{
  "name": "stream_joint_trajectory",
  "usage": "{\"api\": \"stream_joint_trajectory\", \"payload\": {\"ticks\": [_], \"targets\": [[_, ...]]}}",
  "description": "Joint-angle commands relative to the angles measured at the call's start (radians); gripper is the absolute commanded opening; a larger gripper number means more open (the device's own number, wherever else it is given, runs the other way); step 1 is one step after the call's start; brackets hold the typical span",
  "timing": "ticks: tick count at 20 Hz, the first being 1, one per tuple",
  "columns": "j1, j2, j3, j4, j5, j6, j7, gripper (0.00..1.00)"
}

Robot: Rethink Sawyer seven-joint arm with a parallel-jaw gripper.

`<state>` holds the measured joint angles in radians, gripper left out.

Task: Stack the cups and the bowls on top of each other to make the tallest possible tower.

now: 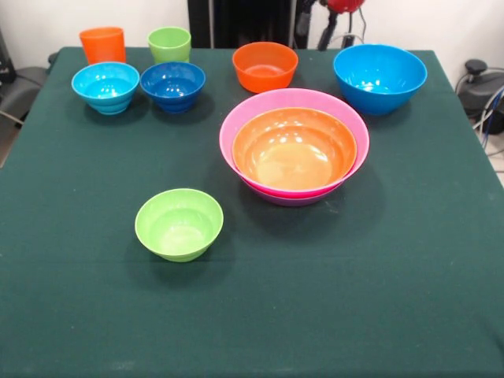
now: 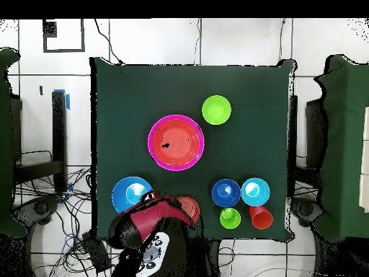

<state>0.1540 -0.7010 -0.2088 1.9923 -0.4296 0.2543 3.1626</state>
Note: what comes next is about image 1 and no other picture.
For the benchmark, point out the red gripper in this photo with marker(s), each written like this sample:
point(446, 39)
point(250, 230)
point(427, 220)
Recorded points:
point(345, 4)

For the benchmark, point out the medium blue bowl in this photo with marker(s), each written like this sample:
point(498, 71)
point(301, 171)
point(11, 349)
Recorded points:
point(380, 80)

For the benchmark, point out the grey wheeled floor base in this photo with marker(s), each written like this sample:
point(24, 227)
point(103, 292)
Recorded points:
point(23, 88)
point(482, 84)

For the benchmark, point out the small light blue bowl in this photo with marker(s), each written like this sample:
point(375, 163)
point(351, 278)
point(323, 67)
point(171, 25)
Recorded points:
point(105, 88)

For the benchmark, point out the wide orange bowl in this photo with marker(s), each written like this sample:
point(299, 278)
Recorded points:
point(295, 153)

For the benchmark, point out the small deep orange bowl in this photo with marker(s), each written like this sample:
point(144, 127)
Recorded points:
point(264, 65)

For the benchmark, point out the orange cup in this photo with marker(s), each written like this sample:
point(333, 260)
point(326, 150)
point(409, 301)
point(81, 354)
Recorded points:
point(102, 45)

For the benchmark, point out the purple bowl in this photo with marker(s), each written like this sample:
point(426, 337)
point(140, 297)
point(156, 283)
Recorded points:
point(293, 201)

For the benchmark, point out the large pink bowl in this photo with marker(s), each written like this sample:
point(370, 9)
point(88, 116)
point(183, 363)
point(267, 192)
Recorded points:
point(226, 138)

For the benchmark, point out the small dark blue bowl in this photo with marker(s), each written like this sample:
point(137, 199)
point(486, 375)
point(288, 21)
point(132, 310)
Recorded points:
point(173, 88)

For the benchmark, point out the green cup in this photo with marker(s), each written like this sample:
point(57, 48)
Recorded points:
point(169, 45)

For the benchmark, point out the small green bowl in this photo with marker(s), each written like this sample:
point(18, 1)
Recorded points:
point(179, 228)

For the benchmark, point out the dark green tablecloth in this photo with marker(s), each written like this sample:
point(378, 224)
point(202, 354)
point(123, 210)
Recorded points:
point(252, 315)

